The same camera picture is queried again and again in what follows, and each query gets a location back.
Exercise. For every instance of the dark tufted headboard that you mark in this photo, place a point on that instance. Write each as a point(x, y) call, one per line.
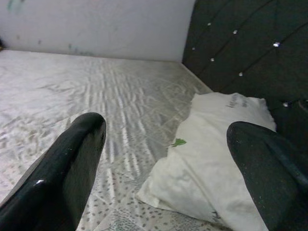
point(252, 48)

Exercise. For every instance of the white pillow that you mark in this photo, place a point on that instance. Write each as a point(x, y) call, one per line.
point(199, 168)

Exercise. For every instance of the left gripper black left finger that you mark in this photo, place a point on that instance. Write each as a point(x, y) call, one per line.
point(55, 173)

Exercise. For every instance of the white quilted mattress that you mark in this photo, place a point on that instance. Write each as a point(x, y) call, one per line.
point(84, 96)

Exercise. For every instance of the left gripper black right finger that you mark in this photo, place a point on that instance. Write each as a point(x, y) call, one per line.
point(269, 173)

